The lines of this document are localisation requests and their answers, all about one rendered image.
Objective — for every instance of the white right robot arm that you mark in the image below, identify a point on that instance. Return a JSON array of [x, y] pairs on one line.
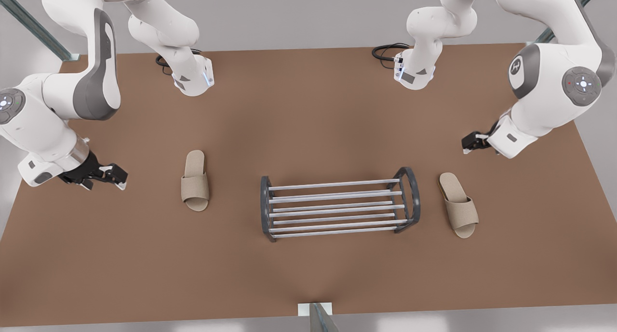
[[58, 100]]

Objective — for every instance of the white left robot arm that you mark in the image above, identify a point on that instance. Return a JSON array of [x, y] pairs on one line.
[[549, 81]]

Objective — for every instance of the grey metal shoe rack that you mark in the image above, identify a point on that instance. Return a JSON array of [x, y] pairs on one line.
[[337, 209]]

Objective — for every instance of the beige open-toe slipper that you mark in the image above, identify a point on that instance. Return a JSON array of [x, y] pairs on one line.
[[195, 187], [460, 209]]

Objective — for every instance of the silver frame post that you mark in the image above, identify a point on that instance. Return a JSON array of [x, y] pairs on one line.
[[318, 317], [569, 11], [33, 26]]

